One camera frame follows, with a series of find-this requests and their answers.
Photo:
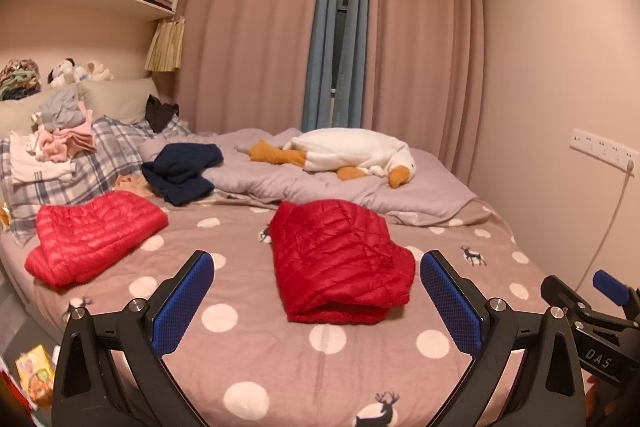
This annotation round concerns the white plug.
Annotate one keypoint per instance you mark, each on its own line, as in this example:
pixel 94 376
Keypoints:
pixel 630 166

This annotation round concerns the peach cloth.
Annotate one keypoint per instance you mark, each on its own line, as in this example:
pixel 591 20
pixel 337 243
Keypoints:
pixel 132 184

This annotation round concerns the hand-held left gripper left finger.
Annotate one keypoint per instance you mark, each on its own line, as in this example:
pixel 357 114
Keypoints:
pixel 182 302

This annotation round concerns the grey garment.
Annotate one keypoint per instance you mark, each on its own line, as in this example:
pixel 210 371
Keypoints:
pixel 62 112

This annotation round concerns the red down jacket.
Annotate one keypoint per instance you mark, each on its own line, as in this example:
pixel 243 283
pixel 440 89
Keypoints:
pixel 90 237
pixel 340 257

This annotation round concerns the navy blue garment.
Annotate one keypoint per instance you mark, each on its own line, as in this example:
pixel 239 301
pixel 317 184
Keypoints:
pixel 182 172

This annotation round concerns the white goose plush toy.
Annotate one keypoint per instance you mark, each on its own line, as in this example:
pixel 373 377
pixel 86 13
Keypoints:
pixel 345 149

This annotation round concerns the colourful printed box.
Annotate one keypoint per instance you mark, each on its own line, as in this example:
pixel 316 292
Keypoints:
pixel 35 374

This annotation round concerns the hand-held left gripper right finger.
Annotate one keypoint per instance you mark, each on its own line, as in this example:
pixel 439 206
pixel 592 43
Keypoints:
pixel 452 302

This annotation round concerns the beige pleated hanging cloth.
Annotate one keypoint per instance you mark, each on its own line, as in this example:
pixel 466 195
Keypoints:
pixel 165 47

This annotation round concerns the pink folded garments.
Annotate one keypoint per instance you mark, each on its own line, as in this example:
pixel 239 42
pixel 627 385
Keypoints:
pixel 70 142

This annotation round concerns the grey duvet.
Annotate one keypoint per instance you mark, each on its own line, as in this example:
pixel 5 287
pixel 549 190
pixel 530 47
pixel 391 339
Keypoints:
pixel 300 187

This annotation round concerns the bed with polka dot sheet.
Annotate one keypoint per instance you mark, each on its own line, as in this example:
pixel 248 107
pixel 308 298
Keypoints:
pixel 240 287

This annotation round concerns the window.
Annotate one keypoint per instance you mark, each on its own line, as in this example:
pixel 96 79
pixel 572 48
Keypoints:
pixel 345 27

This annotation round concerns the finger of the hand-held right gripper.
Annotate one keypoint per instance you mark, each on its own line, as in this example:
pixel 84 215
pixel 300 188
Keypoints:
pixel 610 287
pixel 562 297

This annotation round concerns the pink curtain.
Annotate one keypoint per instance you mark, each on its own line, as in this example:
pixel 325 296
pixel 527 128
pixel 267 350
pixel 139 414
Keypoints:
pixel 425 47
pixel 250 32

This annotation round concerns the colourful cloth heap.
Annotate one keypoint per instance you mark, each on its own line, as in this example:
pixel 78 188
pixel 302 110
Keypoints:
pixel 17 79

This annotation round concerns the plaid blanket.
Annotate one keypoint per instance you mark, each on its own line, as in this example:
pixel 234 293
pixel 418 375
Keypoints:
pixel 100 157

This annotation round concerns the black garment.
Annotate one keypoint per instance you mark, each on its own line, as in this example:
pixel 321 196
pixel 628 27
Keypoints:
pixel 161 114

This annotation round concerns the white and black plush dog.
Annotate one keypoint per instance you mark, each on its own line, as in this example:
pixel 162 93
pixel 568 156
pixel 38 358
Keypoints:
pixel 65 72

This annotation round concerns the blue curtain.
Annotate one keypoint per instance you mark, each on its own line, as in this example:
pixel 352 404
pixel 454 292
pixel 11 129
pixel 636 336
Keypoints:
pixel 320 37

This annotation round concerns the folded red down jacket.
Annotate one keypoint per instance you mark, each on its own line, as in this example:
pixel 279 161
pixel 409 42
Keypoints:
pixel 90 237

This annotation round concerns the white folded garment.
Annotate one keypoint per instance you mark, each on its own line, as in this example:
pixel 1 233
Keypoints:
pixel 37 167

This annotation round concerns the beige pillow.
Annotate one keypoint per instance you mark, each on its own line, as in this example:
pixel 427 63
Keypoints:
pixel 120 99
pixel 17 117

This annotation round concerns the white wall socket strip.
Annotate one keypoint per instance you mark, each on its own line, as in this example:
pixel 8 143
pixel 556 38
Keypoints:
pixel 597 146

